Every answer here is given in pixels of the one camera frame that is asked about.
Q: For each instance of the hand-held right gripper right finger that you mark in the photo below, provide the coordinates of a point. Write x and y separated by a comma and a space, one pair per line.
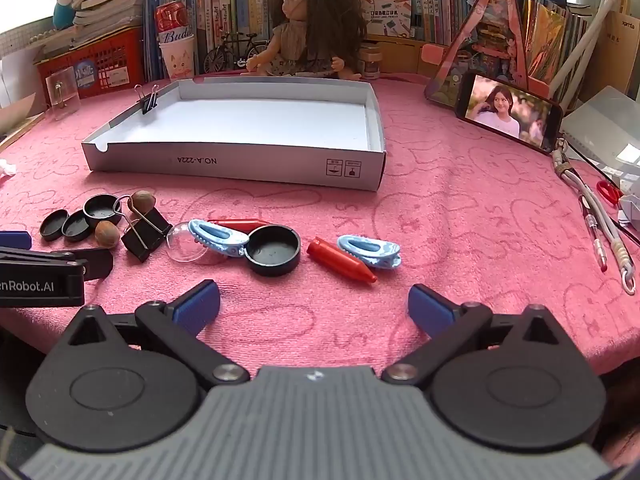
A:
430, 310

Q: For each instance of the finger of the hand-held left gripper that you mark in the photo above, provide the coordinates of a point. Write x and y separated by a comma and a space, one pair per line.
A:
97, 264
15, 240

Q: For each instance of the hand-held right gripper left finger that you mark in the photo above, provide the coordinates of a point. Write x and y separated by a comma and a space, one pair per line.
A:
197, 305

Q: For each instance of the brown hazelnut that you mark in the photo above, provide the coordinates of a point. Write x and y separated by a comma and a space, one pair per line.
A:
107, 234
142, 202

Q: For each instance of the small black round cap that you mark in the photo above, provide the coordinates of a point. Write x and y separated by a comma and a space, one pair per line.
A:
52, 225
76, 227

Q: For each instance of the black binder clip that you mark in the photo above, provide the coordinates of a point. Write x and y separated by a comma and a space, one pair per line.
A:
149, 105
142, 240

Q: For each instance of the deep black round cap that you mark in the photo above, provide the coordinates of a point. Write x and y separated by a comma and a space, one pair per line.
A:
102, 207

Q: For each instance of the clear plastic dome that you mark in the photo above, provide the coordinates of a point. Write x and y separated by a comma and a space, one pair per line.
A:
182, 249

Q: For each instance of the blue hair clip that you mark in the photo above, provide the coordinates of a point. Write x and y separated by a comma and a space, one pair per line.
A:
215, 236
367, 250

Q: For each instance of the red crayon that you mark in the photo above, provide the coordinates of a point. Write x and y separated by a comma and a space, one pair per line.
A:
335, 258
240, 223

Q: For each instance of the large black round cap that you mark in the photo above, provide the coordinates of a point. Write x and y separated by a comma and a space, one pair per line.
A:
272, 250

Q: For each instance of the white cardboard box tray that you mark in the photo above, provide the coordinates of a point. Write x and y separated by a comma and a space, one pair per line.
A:
250, 125

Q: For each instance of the white crumpled tissue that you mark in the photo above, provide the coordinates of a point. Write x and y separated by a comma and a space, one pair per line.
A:
5, 167

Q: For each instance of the pink rabbit print cloth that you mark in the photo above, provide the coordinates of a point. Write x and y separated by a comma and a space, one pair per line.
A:
450, 210

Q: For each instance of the brown paper board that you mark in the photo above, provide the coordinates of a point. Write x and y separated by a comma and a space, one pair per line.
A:
20, 120

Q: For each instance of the clear acrylic holder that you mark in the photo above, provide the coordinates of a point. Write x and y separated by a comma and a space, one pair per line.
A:
62, 95

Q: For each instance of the red clear pen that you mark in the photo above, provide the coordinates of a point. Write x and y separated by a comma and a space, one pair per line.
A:
592, 230

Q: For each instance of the large red plastic basket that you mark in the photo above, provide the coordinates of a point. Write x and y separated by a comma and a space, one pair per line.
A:
100, 67

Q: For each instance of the black smartphone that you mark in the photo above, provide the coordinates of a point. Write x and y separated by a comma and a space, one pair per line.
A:
510, 110

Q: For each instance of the white cat paper cup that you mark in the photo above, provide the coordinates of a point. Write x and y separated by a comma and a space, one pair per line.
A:
177, 60

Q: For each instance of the blue white plush toy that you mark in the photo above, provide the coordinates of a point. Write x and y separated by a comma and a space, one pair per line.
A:
64, 7

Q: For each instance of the black model bicycle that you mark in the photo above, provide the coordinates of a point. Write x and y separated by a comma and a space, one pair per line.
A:
235, 55

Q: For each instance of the stack of lying books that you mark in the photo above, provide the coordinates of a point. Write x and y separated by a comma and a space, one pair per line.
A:
107, 5

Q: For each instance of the red beer can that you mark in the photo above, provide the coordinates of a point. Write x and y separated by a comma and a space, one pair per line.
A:
172, 22

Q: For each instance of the small glass jar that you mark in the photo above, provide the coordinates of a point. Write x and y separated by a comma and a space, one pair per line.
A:
370, 62

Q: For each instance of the clear plastic folder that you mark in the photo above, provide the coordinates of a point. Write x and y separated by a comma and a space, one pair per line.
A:
600, 120

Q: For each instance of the brown cardboard box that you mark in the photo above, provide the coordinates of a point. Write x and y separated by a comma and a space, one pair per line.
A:
405, 55

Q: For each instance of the pink triangular box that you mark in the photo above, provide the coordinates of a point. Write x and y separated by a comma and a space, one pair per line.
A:
480, 45

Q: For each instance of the row of upright books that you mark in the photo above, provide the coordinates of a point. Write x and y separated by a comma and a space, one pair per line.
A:
225, 10

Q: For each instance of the brown haired doll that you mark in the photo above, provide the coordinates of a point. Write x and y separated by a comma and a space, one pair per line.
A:
300, 35

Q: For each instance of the row of thin picture books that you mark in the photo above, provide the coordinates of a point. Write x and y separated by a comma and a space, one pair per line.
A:
555, 40

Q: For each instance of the white printed carton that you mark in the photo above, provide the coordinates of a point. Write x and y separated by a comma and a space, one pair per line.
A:
385, 15

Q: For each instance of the white plastic rods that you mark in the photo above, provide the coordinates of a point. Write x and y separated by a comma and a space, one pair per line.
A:
592, 40

